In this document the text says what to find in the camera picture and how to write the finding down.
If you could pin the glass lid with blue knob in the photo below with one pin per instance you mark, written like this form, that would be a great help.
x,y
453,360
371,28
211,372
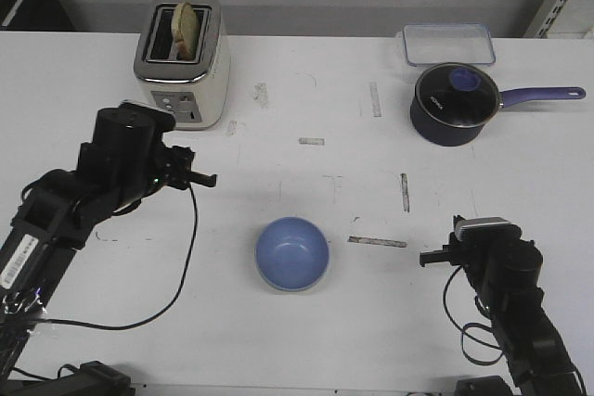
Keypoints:
x,y
457,95

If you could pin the black box in background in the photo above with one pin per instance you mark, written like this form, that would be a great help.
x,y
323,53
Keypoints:
x,y
35,16

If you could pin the dark blue saucepan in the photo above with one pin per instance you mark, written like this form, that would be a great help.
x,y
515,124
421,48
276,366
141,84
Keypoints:
x,y
446,136

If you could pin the toast slice in toaster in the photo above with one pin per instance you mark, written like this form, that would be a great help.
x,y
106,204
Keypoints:
x,y
185,31

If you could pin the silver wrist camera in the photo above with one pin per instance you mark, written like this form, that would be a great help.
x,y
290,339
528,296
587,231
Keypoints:
x,y
134,105
464,227

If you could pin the blue bowl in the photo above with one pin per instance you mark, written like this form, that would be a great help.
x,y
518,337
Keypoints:
x,y
291,254

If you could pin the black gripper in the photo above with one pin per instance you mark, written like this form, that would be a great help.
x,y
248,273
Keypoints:
x,y
501,267
127,155

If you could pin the cream and steel toaster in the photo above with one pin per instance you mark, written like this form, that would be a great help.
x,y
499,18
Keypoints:
x,y
194,90

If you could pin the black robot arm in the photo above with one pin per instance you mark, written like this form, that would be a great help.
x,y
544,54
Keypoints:
x,y
536,356
57,214

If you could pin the clear plastic food container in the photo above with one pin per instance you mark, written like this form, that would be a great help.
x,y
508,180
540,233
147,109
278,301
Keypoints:
x,y
426,44

